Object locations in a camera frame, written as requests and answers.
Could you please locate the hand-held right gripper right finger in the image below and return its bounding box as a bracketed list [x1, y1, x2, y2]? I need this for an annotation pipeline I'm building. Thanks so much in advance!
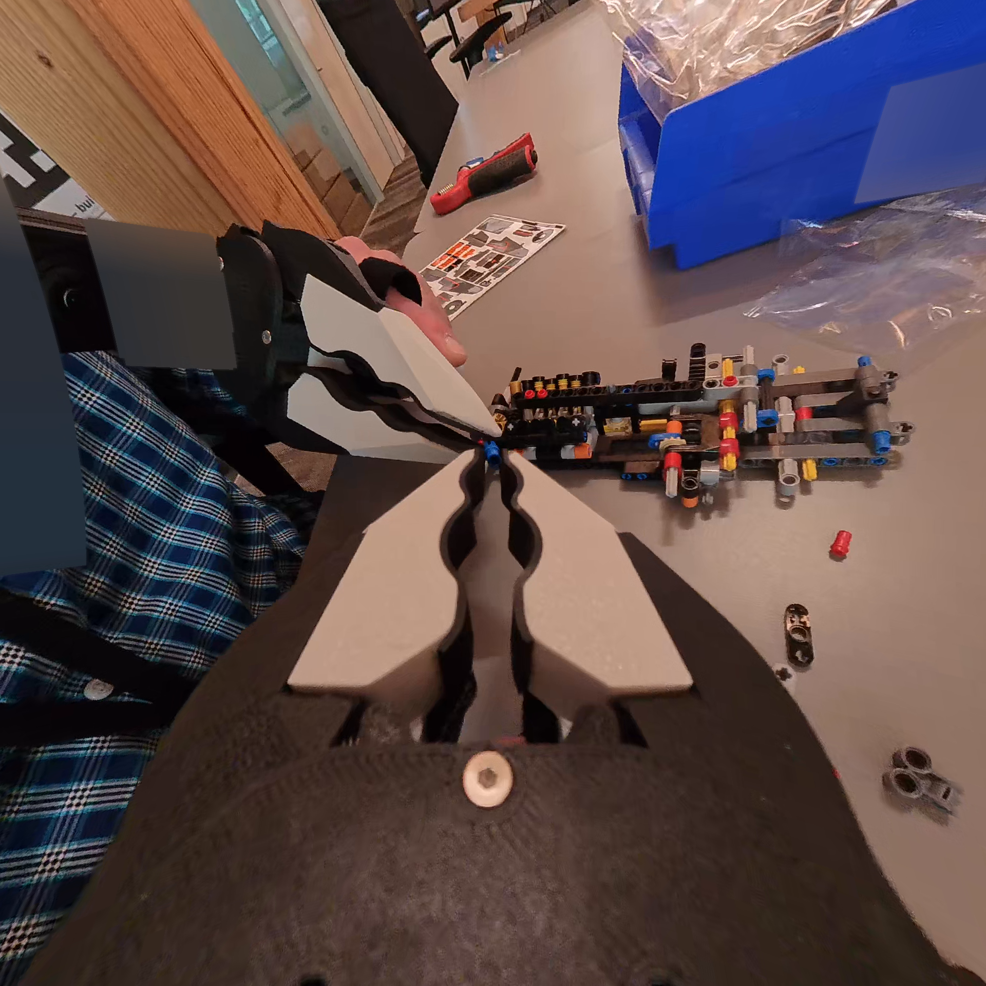
[503, 453, 694, 734]

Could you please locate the clear plastic bag pile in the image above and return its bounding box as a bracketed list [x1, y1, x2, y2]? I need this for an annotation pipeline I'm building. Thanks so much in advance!
[601, 0, 906, 105]

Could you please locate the dark grey double lego connector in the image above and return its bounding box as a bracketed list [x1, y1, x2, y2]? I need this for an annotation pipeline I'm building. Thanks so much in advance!
[882, 747, 960, 818]

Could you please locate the blue plastic bin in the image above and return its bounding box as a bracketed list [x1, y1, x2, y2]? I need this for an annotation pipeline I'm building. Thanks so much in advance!
[618, 0, 986, 271]

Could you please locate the lego sticker sheet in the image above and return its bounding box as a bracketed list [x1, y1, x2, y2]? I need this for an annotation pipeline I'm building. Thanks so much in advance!
[418, 214, 565, 320]

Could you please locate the multicoloured lego assembly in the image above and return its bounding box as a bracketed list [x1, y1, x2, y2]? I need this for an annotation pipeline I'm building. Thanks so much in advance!
[489, 343, 918, 509]

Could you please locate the black panel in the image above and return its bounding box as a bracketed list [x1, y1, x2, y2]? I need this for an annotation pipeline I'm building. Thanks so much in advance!
[319, 0, 461, 189]

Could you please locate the blue plaid shirt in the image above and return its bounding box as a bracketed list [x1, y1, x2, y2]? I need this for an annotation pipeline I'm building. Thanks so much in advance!
[0, 350, 328, 986]

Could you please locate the black chest strap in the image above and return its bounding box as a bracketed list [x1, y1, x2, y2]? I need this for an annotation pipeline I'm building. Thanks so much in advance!
[0, 589, 201, 744]

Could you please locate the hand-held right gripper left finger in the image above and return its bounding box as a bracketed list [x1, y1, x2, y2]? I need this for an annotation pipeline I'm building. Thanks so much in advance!
[286, 449, 482, 744]

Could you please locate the red black screwdriver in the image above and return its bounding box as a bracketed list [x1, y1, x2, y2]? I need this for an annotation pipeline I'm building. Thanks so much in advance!
[430, 132, 538, 217]

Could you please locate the black white wall sign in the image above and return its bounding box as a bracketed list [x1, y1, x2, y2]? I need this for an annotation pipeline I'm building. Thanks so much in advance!
[0, 111, 101, 220]

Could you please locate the person's left hand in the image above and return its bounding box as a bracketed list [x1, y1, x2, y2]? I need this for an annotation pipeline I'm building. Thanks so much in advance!
[335, 233, 469, 369]

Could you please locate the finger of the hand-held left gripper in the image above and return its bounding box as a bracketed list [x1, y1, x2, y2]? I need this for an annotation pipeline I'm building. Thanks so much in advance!
[297, 273, 503, 440]
[287, 367, 480, 465]

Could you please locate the black office chair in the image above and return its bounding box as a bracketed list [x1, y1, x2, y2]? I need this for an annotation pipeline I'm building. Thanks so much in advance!
[420, 0, 533, 78]

